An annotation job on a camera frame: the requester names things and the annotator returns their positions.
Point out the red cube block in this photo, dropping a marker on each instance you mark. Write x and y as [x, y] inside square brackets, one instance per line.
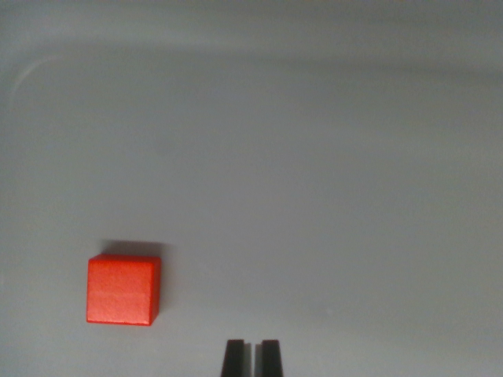
[120, 290]

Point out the white plastic tray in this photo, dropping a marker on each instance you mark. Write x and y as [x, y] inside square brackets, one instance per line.
[275, 157]

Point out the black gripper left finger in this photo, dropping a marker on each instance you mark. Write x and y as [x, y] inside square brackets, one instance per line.
[234, 359]

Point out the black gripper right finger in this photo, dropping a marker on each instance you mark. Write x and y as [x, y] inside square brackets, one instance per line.
[271, 359]

